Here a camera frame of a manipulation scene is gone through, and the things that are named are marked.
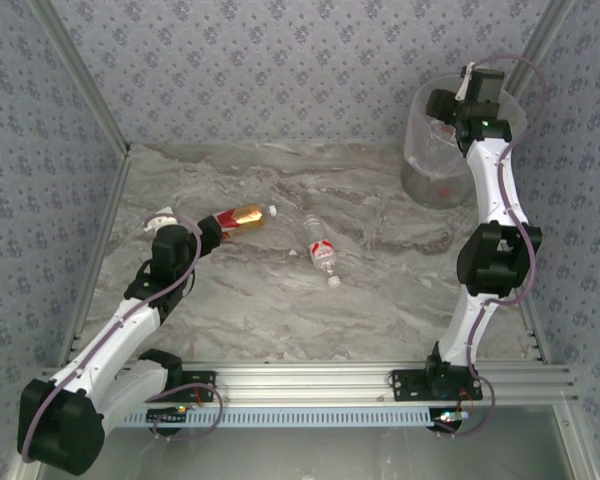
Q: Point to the gold and red tea bottle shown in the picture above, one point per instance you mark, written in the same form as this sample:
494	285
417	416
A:
245	217

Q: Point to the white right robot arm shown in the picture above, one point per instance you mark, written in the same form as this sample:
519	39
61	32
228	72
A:
492	185

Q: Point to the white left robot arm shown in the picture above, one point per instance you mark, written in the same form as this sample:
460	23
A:
110	345

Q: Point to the clear plastic bin liner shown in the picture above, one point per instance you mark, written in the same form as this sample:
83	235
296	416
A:
415	150

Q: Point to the grey translucent waste bin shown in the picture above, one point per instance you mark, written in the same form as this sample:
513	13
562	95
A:
425	187

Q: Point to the clear water bottle red label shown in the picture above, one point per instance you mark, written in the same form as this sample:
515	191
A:
322	250

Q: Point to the small controller board with LED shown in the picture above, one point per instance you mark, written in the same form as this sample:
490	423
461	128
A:
447	417
165	415

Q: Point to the grey metal panel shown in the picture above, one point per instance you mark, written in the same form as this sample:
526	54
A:
305	455

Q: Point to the aluminium side rail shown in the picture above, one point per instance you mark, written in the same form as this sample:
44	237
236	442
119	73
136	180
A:
532	325
107	210

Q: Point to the aluminium frame post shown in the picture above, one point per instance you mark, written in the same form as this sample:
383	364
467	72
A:
80	75
545	35
575	445
12	470

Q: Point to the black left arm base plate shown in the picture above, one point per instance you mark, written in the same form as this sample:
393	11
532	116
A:
187	395

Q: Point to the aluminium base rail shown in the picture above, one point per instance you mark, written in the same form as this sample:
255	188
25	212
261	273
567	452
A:
305	380

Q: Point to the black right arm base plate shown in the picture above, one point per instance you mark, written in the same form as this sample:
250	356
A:
407	385

